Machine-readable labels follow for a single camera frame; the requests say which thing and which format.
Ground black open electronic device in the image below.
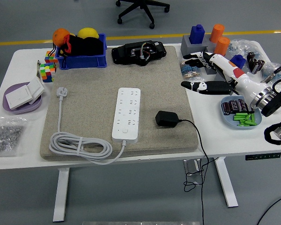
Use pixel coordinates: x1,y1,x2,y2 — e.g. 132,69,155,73
111,40,167,67

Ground clear bag of metal nuts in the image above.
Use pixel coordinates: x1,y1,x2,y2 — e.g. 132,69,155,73
0,116,28,158

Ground orange fruit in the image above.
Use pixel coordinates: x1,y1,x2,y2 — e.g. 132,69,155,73
52,28,71,47

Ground grey-white power strip cable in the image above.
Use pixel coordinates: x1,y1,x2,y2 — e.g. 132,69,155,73
48,86,127,165

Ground white power strip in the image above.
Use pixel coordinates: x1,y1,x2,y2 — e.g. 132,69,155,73
111,87,141,143

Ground blue plastic bin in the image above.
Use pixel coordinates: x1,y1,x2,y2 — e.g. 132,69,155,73
55,32,108,70

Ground small white switch panel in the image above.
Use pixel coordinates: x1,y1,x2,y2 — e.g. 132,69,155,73
27,76,45,105

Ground orange cylinder peg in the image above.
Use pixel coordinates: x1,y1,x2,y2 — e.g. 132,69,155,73
214,36,230,56
210,24,225,43

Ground black table control panel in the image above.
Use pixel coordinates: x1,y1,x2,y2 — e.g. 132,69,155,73
245,152,281,161

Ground black floor cable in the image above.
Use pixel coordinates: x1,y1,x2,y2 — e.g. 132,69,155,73
257,192,281,225

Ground metal pen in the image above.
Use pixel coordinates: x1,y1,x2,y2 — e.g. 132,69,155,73
36,60,42,82

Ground thin black plug cord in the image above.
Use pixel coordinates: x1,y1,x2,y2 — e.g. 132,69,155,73
177,119,220,225

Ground purple plate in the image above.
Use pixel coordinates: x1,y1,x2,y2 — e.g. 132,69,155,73
2,82,43,115

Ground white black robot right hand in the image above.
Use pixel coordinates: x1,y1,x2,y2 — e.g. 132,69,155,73
180,51,267,106

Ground grey-brown mat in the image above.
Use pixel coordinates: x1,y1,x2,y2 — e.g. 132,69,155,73
39,45,199,162

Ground large white switch panel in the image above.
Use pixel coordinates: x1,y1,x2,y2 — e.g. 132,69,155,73
5,84,31,110

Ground bag of beige blue resistors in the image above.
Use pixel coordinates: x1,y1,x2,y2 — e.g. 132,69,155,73
179,58,202,80

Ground black plug adapter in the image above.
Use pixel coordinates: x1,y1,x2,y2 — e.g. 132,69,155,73
155,110,179,128

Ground crumpled clear plastic bag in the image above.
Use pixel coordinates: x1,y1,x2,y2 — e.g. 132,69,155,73
227,38,263,61

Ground yellow lemon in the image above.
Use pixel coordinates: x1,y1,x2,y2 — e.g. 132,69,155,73
77,27,100,40

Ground pile of green cylinders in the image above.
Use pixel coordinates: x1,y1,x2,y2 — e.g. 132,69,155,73
233,112,257,127

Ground black drawstring pouch red trim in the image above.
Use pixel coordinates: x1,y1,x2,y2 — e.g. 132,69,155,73
52,34,104,68

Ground light blue plate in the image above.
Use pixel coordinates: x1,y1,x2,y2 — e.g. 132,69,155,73
220,95,262,130

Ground small colourful puzzle cube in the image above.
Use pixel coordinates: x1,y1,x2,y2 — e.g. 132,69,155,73
44,50,59,64

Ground silver under-table bracket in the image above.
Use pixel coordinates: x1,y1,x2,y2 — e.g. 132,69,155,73
183,158,202,175

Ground bag of dark capacitors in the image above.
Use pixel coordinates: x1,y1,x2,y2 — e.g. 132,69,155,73
246,51,266,75

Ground black office chair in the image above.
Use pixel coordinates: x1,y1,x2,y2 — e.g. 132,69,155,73
115,0,170,30

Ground white table leg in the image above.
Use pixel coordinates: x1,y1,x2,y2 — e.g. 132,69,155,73
52,168,70,223
214,157,239,208

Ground blue square peg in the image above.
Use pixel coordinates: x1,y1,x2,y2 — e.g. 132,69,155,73
189,24,206,45
229,54,246,70

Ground large colourful puzzle cube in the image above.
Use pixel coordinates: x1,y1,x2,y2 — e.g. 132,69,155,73
39,62,57,83

